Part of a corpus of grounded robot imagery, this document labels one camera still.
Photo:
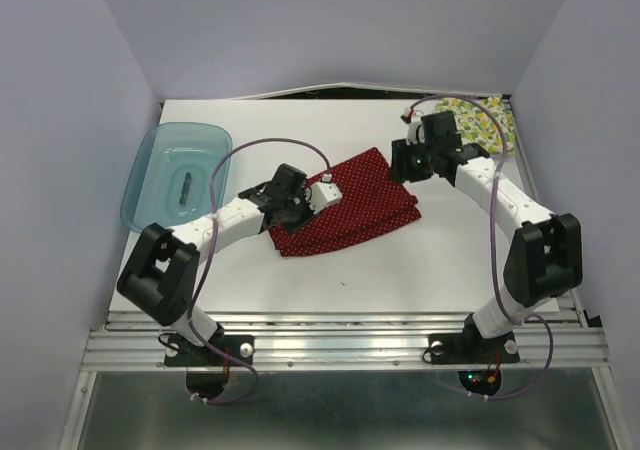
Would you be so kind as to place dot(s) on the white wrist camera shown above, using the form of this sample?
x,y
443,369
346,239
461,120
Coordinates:
x,y
415,131
322,194

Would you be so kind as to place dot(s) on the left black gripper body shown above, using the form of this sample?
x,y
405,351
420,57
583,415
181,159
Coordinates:
x,y
298,208

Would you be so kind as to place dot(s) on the red polka dot skirt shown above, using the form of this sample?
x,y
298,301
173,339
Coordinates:
x,y
371,206

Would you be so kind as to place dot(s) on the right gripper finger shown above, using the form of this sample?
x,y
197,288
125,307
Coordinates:
x,y
400,173
398,151

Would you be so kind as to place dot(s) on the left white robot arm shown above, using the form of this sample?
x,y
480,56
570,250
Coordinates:
x,y
160,275

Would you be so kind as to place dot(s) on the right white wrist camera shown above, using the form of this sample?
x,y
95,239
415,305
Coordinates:
x,y
415,131

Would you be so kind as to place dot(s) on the aluminium rail frame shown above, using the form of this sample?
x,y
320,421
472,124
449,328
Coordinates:
x,y
341,348

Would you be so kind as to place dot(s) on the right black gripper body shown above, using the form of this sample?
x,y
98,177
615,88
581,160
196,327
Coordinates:
x,y
419,158

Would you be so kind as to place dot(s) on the small dark object in bin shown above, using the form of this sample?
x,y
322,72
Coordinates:
x,y
185,189

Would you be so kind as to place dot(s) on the lemon print folded skirt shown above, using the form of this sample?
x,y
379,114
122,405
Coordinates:
x,y
475,126

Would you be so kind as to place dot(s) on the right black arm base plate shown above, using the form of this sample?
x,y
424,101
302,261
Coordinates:
x,y
455,349

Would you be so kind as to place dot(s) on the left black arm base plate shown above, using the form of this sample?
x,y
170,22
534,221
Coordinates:
x,y
180,353

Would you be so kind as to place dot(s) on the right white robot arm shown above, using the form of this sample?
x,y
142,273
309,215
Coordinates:
x,y
545,255

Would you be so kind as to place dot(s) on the teal plastic bin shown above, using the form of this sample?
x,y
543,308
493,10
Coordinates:
x,y
166,153

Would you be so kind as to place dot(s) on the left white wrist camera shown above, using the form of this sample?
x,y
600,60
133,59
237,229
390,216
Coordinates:
x,y
322,194

